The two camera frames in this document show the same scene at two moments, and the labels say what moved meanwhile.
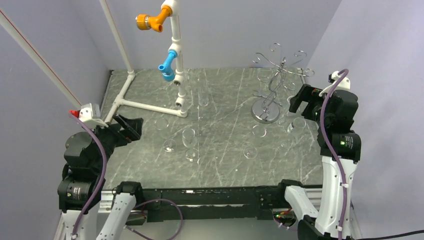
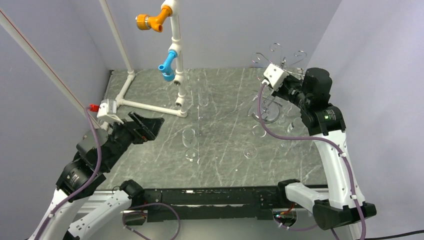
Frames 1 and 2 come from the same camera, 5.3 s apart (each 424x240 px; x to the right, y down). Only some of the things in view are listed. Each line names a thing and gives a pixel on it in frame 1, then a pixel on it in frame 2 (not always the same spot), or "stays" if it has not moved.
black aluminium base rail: (211, 204) stays
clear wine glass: (189, 139) stays
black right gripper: (307, 93) -> (279, 93)
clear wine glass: (250, 152) stays
